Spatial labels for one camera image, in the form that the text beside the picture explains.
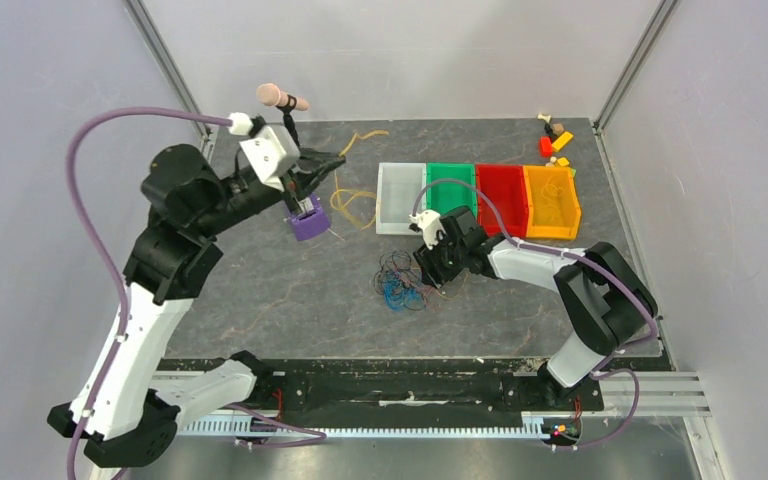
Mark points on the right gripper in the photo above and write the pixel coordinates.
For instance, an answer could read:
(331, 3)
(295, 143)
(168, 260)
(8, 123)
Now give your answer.
(433, 263)

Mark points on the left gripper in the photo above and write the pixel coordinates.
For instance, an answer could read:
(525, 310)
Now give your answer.
(291, 183)

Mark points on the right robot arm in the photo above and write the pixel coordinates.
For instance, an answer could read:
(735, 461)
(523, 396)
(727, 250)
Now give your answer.
(605, 301)

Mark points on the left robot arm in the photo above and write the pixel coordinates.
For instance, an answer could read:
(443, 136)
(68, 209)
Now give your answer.
(119, 420)

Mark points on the purple metronome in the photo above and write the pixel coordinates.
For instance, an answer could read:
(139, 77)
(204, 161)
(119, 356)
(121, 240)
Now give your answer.
(311, 221)

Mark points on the black microphone stand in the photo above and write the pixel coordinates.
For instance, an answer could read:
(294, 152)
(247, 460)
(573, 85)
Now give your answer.
(289, 124)

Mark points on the red plastic bin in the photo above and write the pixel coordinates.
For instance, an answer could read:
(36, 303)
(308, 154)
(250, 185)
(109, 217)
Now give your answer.
(504, 185)

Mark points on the green plastic bin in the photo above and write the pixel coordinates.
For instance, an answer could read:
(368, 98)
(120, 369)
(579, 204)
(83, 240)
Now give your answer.
(447, 196)

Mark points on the pink microphone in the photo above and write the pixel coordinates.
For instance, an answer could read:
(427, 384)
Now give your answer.
(269, 94)

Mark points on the white plastic bin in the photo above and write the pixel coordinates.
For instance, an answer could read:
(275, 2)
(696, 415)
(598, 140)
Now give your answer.
(398, 187)

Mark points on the yellow plastic bin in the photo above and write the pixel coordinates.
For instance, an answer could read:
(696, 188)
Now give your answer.
(554, 208)

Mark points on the red toy block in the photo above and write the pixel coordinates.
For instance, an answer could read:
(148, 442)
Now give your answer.
(545, 147)

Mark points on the yellow toy block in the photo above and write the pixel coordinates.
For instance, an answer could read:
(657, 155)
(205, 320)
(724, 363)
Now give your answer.
(562, 141)

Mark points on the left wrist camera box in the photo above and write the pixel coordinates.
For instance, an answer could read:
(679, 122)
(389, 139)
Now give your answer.
(271, 153)

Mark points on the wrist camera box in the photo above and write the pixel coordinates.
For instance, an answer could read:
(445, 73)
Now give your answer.
(428, 224)
(271, 153)

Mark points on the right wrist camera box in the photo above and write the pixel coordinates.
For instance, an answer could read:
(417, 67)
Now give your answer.
(428, 224)

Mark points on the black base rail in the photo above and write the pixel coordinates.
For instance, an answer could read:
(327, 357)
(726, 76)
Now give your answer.
(414, 392)

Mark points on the white comb cable duct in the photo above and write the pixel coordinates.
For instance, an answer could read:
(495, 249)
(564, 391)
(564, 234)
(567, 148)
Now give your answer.
(236, 424)

